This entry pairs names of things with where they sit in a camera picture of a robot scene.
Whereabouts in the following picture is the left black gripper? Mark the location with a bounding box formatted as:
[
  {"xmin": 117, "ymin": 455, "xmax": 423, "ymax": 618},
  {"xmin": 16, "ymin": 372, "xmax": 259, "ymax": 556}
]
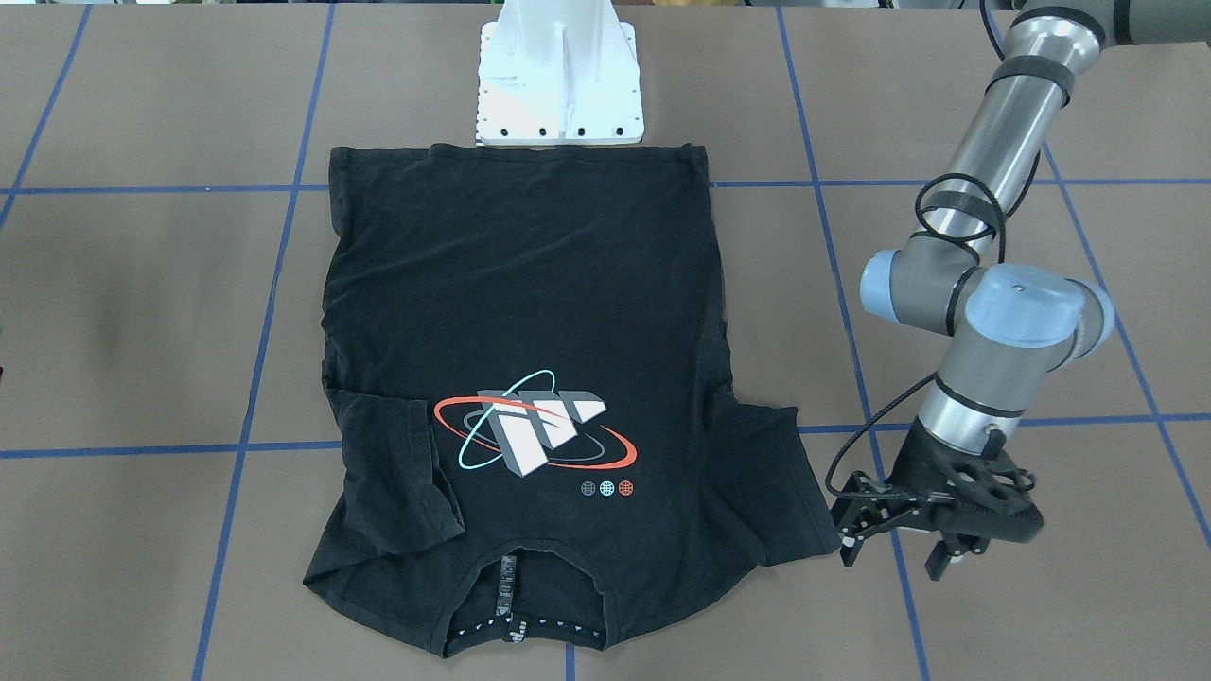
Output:
[{"xmin": 830, "ymin": 419, "xmax": 1045, "ymax": 582}]

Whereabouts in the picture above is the black graphic t-shirt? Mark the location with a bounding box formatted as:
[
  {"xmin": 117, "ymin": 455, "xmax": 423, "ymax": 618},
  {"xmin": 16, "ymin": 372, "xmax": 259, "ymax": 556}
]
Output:
[{"xmin": 303, "ymin": 144, "xmax": 839, "ymax": 656}]

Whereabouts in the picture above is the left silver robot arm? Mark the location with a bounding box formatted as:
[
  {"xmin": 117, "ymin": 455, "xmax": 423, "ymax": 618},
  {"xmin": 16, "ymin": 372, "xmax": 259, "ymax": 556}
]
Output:
[{"xmin": 825, "ymin": 1, "xmax": 1210, "ymax": 580}]

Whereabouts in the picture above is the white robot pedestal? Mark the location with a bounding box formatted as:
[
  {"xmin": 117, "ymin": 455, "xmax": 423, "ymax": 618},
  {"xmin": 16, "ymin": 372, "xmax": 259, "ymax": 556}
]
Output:
[{"xmin": 475, "ymin": 1, "xmax": 645, "ymax": 147}]

